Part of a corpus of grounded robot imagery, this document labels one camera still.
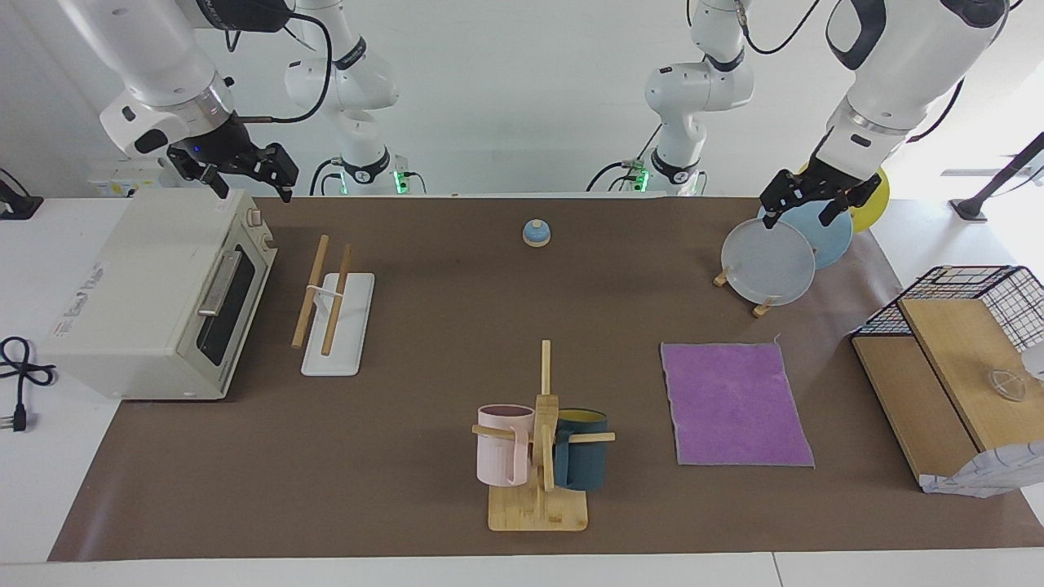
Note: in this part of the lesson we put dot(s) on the black clamp mount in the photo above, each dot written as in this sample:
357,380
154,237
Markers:
20,208

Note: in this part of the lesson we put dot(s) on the pink mug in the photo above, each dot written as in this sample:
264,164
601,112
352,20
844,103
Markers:
496,456

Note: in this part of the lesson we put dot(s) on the grey plate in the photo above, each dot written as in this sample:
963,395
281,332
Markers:
767,265

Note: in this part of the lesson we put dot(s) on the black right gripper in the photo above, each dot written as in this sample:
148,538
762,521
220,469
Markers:
222,147

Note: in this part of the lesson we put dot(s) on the clear glass lid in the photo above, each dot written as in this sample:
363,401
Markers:
1007,385

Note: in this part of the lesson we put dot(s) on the light blue plate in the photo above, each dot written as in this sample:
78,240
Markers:
830,240

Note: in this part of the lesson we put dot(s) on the dark teal mug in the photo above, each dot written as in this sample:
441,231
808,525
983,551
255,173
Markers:
586,465

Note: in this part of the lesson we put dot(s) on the purple and grey towel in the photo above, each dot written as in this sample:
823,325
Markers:
734,403

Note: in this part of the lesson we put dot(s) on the wooden mug tree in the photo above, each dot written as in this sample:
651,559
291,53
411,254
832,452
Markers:
538,509

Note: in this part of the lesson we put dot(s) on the white patterned cover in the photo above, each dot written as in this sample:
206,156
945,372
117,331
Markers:
987,473

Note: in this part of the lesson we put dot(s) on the yellow plate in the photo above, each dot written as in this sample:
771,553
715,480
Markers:
877,204

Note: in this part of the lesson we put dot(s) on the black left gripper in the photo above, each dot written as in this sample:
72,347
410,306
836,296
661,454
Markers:
828,183

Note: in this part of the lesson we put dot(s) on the wooden shelf unit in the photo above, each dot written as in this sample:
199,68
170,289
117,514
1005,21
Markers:
962,359

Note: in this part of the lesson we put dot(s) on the black stand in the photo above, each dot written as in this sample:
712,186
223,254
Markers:
999,179

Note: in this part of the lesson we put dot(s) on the beige toaster oven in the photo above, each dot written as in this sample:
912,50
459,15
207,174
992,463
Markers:
139,277

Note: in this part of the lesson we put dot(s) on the wooden plate rack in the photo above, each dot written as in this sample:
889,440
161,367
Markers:
763,309

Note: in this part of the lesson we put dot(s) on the small blue bell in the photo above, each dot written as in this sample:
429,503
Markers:
536,235

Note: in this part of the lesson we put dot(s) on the white power strip box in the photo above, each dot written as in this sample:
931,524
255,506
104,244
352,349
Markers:
130,175

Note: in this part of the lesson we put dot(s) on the white towel rack wooden bars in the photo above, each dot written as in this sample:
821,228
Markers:
347,326

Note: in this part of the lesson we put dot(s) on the white rounded object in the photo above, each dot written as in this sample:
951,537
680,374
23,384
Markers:
1034,359

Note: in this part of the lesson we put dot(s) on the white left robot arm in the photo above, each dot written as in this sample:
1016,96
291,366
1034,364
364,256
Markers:
905,57

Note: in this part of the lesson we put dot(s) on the brown table mat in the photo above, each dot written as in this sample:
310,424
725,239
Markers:
489,326

